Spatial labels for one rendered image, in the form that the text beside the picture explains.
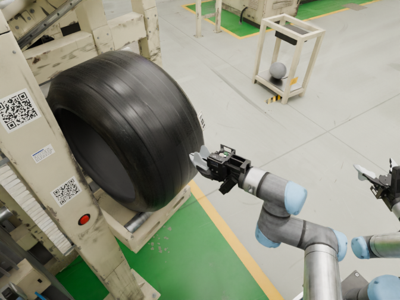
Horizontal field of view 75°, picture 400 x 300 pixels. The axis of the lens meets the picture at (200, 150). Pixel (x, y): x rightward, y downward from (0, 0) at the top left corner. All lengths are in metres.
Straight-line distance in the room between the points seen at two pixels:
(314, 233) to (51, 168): 0.70
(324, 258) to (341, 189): 1.92
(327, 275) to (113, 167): 0.94
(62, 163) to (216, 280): 1.41
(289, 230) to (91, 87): 0.64
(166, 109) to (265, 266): 1.49
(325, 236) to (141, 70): 0.68
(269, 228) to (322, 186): 1.84
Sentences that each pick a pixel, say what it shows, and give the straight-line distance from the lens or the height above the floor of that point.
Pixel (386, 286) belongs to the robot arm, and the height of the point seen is 0.94.
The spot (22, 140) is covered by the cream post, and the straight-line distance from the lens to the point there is 0.71.
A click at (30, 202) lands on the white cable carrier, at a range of 0.83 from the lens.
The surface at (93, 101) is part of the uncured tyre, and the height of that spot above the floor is 1.44.
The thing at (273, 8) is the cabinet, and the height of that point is 0.32.
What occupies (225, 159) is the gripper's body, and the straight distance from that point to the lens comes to 0.72.
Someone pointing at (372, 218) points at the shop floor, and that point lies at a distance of 2.53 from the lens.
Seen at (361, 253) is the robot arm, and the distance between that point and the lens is 1.11.
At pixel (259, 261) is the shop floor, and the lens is 2.03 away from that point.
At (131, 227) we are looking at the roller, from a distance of 1.08.
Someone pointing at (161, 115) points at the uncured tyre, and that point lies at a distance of 0.77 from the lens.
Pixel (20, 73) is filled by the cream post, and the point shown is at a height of 1.58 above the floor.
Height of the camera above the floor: 1.84
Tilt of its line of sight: 45 degrees down
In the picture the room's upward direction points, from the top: straight up
